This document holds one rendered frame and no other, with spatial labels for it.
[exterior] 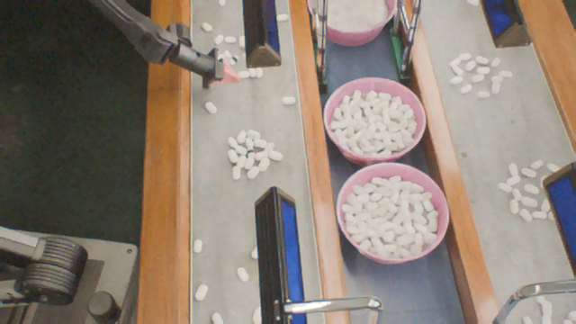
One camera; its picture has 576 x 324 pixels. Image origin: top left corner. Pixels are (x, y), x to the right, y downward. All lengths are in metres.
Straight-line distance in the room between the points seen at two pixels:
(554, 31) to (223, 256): 1.14
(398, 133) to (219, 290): 0.63
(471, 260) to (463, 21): 0.78
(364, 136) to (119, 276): 0.78
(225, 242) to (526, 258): 0.71
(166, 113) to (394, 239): 0.69
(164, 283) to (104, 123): 1.37
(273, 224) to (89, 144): 1.67
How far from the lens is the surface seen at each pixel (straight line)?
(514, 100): 1.87
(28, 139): 2.85
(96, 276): 1.90
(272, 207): 1.18
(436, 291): 1.61
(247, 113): 1.77
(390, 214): 1.61
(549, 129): 1.84
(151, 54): 1.66
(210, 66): 1.71
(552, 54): 1.98
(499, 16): 1.57
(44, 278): 1.57
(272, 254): 1.15
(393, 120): 1.78
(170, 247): 1.55
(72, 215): 2.58
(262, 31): 1.44
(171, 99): 1.80
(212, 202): 1.62
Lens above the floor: 2.14
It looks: 57 degrees down
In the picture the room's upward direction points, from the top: 4 degrees counter-clockwise
